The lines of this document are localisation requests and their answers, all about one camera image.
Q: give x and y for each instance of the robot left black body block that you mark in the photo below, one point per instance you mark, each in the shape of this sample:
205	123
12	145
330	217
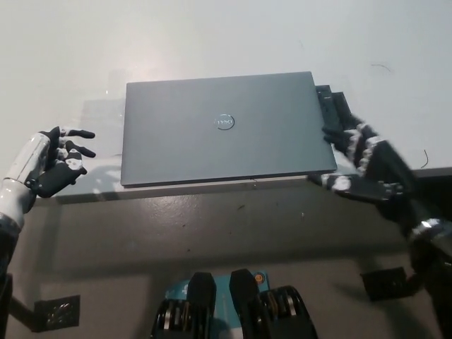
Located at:
199	303

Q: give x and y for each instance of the black floor plate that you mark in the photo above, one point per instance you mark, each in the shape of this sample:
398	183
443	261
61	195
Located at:
58	312
385	282

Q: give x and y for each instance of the robot right white black hand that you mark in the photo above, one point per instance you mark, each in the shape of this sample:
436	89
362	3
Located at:
381	169

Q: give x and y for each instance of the robot black body block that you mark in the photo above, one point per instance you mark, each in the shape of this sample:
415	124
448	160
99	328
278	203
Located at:
272	310
199	303

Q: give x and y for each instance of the robot left white black hand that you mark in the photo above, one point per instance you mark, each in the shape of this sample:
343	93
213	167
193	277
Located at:
42	166

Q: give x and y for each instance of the robot right black body block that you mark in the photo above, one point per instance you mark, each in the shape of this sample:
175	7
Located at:
272	310

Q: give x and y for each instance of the dark grey laptop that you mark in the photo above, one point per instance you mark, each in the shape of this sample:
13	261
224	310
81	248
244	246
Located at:
212	152

